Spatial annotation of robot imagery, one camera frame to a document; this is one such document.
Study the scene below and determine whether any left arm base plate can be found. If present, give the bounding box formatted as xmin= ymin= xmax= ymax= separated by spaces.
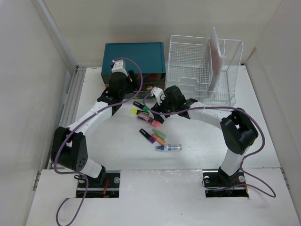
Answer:
xmin=74 ymin=171 xmax=121 ymax=198

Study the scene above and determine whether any white wire desk organizer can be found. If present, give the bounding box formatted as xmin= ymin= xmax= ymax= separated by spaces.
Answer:
xmin=165 ymin=35 xmax=243 ymax=106

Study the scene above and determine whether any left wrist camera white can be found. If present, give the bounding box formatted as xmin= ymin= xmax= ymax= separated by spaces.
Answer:
xmin=111 ymin=59 xmax=126 ymax=74

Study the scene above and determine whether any pink cap colourful tube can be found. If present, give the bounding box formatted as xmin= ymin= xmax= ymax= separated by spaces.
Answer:
xmin=137 ymin=113 xmax=161 ymax=128

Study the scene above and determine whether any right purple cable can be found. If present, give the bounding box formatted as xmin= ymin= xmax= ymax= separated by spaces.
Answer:
xmin=143 ymin=94 xmax=277 ymax=198

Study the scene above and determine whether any pastel orange highlighter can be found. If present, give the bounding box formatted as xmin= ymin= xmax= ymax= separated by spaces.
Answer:
xmin=151 ymin=133 xmax=166 ymax=145

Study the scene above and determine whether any pastel green highlighter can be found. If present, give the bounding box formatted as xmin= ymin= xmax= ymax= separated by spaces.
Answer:
xmin=152 ymin=129 xmax=166 ymax=140

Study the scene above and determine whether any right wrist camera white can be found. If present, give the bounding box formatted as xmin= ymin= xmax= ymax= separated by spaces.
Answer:
xmin=150 ymin=87 xmax=166 ymax=105

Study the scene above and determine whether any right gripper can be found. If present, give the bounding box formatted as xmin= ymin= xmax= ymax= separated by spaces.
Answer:
xmin=150 ymin=92 xmax=176 ymax=124

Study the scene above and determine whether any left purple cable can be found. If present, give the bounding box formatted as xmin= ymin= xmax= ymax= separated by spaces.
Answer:
xmin=53 ymin=57 xmax=144 ymax=226

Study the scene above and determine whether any yellow black highlighter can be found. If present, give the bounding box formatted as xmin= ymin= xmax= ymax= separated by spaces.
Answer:
xmin=131 ymin=109 xmax=150 ymax=115

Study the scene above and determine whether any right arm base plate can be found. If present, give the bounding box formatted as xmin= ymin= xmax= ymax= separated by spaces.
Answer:
xmin=202 ymin=169 xmax=249 ymax=198

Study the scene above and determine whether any teal drawer organizer box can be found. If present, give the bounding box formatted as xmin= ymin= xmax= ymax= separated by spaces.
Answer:
xmin=101 ymin=42 xmax=166 ymax=99

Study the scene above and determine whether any green black highlighter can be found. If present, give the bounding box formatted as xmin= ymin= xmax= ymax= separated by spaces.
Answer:
xmin=133 ymin=101 xmax=149 ymax=112

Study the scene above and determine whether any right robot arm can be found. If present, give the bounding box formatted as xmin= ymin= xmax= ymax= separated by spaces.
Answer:
xmin=150 ymin=86 xmax=258 ymax=187

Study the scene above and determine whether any purple black highlighter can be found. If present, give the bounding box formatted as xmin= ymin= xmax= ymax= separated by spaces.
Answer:
xmin=139 ymin=129 xmax=156 ymax=144

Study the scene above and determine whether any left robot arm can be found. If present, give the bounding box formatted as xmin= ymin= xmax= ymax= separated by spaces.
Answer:
xmin=51 ymin=68 xmax=142 ymax=187

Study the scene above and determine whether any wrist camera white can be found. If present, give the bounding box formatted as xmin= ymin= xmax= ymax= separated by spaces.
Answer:
xmin=150 ymin=87 xmax=166 ymax=105
xmin=111 ymin=59 xmax=126 ymax=74

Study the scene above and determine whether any purple cable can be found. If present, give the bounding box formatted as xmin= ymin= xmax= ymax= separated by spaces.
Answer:
xmin=143 ymin=94 xmax=277 ymax=198
xmin=53 ymin=57 xmax=144 ymax=226

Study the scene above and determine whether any clear blue glue pen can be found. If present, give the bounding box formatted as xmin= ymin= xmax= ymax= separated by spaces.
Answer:
xmin=155 ymin=144 xmax=182 ymax=152

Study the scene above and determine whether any aluminium rail frame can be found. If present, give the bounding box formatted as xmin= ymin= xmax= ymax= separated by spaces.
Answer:
xmin=47 ymin=65 xmax=87 ymax=170

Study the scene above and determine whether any clear mesh zip pouch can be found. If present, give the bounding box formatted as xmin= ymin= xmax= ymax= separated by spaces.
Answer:
xmin=208 ymin=27 xmax=226 ymax=91

